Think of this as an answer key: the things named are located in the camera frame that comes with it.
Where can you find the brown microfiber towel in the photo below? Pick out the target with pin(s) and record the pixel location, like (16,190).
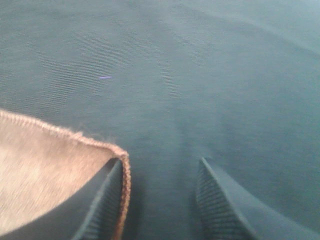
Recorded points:
(28,140)

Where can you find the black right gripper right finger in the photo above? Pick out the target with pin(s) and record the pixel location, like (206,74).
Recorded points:
(229,212)

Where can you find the black table cloth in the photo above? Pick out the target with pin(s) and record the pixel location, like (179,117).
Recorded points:
(173,81)

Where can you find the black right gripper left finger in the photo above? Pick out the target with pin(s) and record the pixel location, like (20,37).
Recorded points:
(61,200)

